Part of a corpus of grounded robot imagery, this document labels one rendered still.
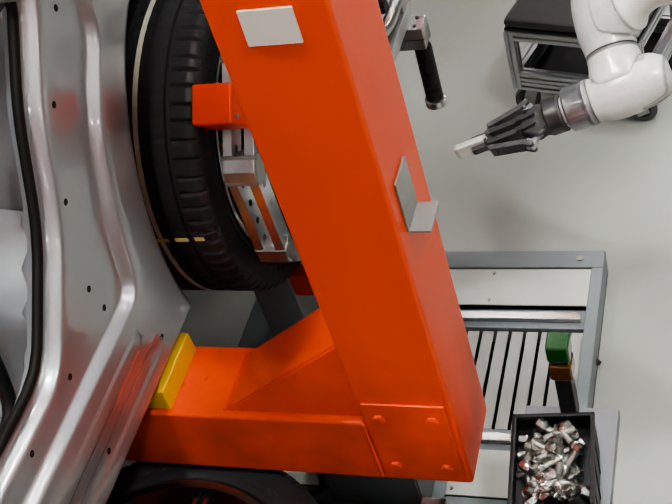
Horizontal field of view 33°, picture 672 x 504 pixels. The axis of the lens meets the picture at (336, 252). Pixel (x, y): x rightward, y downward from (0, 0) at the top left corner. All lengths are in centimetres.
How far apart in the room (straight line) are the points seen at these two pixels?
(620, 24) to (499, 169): 116
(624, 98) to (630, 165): 105
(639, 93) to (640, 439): 82
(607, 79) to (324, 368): 81
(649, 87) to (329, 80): 97
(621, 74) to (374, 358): 79
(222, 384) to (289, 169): 65
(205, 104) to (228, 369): 48
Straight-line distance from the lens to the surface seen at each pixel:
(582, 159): 333
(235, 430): 205
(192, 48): 204
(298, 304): 260
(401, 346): 174
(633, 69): 225
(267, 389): 194
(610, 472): 208
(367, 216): 154
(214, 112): 195
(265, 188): 205
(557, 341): 199
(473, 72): 374
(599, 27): 228
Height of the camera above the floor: 217
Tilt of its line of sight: 42 degrees down
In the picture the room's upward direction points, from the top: 20 degrees counter-clockwise
